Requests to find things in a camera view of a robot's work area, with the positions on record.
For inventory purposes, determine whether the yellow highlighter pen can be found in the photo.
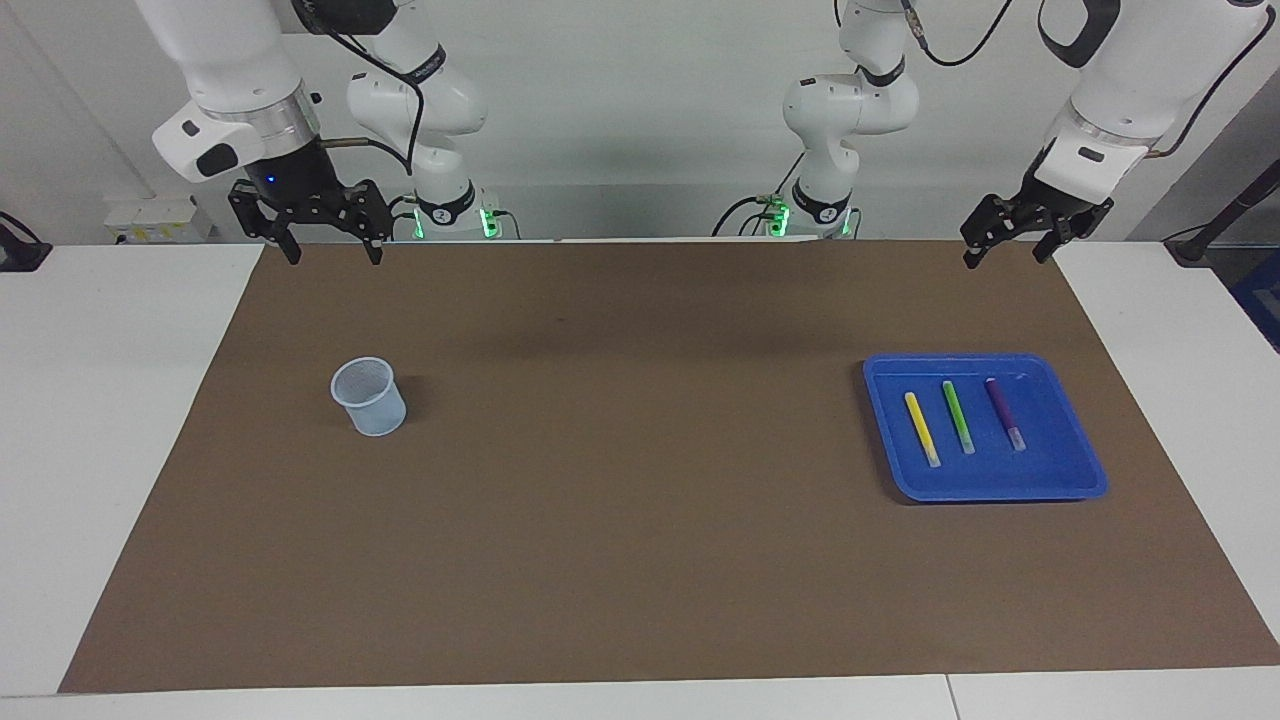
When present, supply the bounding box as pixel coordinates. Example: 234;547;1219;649
904;391;942;469

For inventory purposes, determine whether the green highlighter pen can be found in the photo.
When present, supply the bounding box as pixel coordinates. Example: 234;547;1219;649
942;380;976;456

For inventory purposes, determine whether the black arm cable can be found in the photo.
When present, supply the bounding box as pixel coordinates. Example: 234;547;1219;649
295;0;427;177
898;0;1269;159

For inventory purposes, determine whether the brown table mat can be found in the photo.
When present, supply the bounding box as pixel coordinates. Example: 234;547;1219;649
58;240;1280;694

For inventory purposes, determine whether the white power strip box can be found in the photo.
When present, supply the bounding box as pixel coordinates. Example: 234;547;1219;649
104;195;216;244

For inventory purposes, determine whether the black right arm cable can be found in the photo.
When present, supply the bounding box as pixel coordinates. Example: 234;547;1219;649
295;0;427;177

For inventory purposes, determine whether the black camera stand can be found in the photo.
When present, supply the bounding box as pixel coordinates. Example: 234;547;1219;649
1163;160;1280;267

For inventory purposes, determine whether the pale blue mesh pen cup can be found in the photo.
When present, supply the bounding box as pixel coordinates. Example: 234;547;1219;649
330;357;408;438

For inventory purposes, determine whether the blue plastic tray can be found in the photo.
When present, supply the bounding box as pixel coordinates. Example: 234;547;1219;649
863;352;1109;503

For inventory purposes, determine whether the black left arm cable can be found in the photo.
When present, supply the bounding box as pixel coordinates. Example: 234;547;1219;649
898;0;1269;159

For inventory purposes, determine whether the purple highlighter pen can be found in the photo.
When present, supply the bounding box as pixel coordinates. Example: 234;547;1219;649
984;377;1028;452

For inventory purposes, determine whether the blue crate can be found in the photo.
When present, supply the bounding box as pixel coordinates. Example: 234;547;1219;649
1232;250;1280;353

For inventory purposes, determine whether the black clamp mount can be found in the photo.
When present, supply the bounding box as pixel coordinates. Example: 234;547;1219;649
0;212;53;273

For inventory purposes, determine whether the black left base cable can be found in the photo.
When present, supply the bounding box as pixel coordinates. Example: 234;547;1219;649
711;150;807;239

